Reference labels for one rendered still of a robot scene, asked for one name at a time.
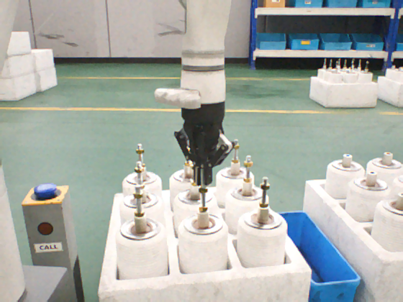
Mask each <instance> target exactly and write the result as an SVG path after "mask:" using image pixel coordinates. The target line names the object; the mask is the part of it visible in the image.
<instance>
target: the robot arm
mask: <svg viewBox="0 0 403 302"><path fill-rule="evenodd" d="M19 2H20V0H0V75H1V72H2V69H3V66H4V61H5V57H6V52H7V49H8V46H9V43H10V39H11V36H12V31H13V27H14V22H15V19H16V15H17V10H18V7H19ZM178 2H179V3H180V5H181V6H182V7H183V8H184V9H185V10H186V33H185V35H184V36H183V39H182V43H181V68H182V70H181V88H176V89H171V88H157V89H156V90H155V92H154V93H155V102H157V103H159V104H166V105H170V106H176V107H180V108H181V117H182V119H183V120H184V123H183V128H181V129H180V130H177V131H175V132H174V136H175V138H176V140H177V142H178V144H179V146H180V148H181V150H182V152H183V154H184V156H185V158H186V159H187V160H190V161H192V165H194V180H195V181H196V185H198V186H201V187H202V188H206V187H208V186H210V185H211V183H212V168H214V167H216V166H218V165H221V164H222V163H223V161H224V160H225V159H226V157H227V156H228V155H229V154H230V153H231V151H232V150H233V149H234V147H235V143H234V142H233V141H231V142H229V141H228V140H227V138H226V137H225V130H224V127H223V124H222V123H223V120H224V118H225V96H226V81H225V36H226V33H227V27H228V22H229V18H230V9H231V3H232V0H178ZM217 144H218V145H217ZM187 147H188V148H189V151H188V149H187ZM207 157H208V160H207ZM26 297H27V286H26V283H25V278H24V271H23V267H22V261H21V257H20V253H19V246H18V242H17V235H16V231H15V229H14V224H13V220H12V213H11V209H10V205H9V198H8V194H7V190H6V183H5V178H4V171H3V168H2V164H1V157H0V302H24V300H25V298H26Z"/></svg>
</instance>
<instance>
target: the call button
mask: <svg viewBox="0 0 403 302"><path fill-rule="evenodd" d="M56 190H57V188H56V185H55V184H52V183H43V184H40V185H38V186H36V187H35V188H34V189H33V191H34V194H35V195H37V197H38V198H47V197H50V196H53V195H54V194H55V192H56Z"/></svg>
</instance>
